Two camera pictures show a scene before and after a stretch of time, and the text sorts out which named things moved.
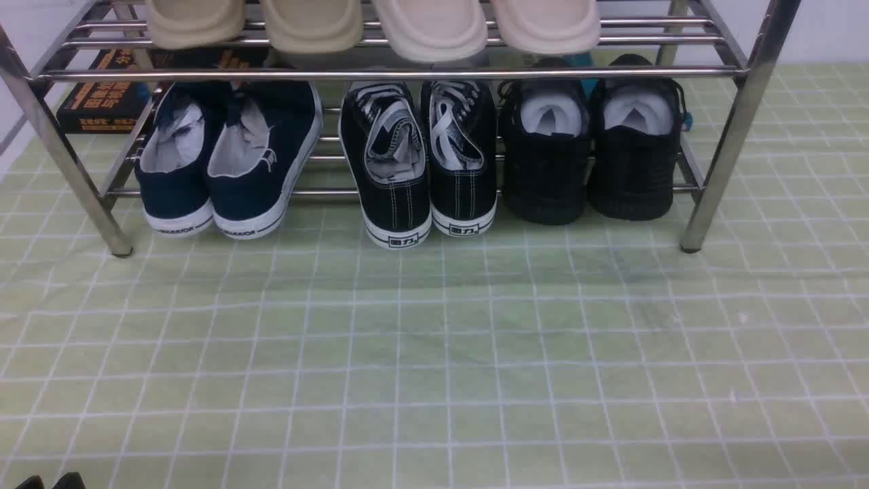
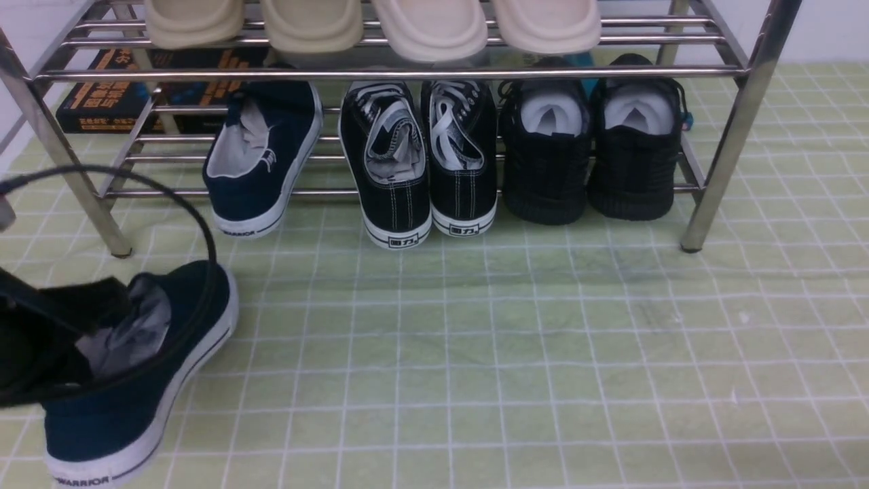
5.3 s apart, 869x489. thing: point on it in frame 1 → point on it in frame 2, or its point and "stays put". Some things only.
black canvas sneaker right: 459,122 stays put
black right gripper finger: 70,480 → 39,329
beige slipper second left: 313,27 stays put
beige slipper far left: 190,24 stays put
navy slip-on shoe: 171,163 → 149,364
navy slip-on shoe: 261,149 stays put
